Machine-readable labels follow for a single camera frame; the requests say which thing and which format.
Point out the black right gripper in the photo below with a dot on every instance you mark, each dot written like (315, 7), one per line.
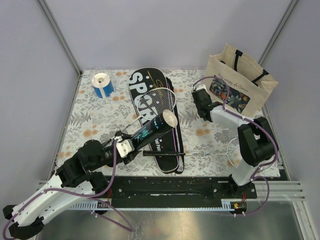
(209, 96)

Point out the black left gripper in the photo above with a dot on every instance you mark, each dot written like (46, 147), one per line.
(130, 157)

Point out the black teal shuttlecock tube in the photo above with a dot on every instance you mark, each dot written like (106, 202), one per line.
(151, 131)

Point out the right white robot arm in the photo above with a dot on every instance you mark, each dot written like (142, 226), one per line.
(256, 140)

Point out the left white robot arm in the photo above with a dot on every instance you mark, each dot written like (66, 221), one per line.
(76, 179)

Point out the white badminton racket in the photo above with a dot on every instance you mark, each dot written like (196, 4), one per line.
(152, 103)

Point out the clear tube lid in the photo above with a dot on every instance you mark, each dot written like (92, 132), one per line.
(193, 140)

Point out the floral patterned table cloth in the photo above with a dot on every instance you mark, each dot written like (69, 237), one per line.
(95, 118)

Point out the black racket cover bag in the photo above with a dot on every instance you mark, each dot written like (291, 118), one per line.
(140, 82)

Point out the beige floral tote bag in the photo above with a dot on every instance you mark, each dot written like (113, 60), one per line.
(236, 77)

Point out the blue white tape roll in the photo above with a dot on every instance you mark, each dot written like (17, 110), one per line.
(102, 85)

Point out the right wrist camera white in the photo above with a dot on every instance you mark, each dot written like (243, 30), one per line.
(200, 87)

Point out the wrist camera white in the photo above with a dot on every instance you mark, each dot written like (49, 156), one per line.
(200, 87)
(125, 147)

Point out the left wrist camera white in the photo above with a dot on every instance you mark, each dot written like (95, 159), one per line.
(125, 147)

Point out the black handled badminton racket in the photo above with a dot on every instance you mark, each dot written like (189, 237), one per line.
(176, 154)

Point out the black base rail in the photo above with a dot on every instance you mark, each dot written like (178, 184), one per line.
(174, 192)

